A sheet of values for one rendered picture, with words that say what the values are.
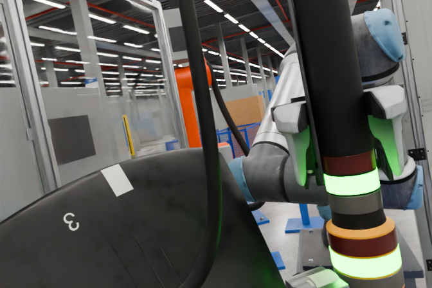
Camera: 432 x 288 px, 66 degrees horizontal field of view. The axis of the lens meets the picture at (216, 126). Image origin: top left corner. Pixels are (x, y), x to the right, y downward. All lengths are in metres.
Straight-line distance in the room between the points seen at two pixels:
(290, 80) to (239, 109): 7.67
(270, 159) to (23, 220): 0.36
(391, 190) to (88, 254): 0.81
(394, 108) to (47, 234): 0.25
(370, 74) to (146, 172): 0.58
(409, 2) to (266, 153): 1.66
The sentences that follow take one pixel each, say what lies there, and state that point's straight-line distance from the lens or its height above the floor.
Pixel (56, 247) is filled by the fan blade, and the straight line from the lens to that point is 0.29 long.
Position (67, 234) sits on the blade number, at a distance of 0.29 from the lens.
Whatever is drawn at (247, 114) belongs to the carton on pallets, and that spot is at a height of 1.17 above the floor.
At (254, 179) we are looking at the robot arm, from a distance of 0.53.
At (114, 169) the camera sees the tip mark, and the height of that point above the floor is 1.44.
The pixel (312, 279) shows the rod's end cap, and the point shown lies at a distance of 0.24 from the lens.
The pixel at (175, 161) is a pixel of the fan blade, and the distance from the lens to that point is 0.33.
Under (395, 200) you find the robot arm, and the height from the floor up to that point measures 1.16.
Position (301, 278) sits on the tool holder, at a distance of 0.25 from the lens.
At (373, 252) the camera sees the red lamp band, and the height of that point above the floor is 1.37.
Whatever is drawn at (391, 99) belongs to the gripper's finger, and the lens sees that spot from 0.21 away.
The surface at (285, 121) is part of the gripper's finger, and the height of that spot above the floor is 1.46.
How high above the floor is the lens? 1.48
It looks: 3 degrees down
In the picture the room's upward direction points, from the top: 11 degrees counter-clockwise
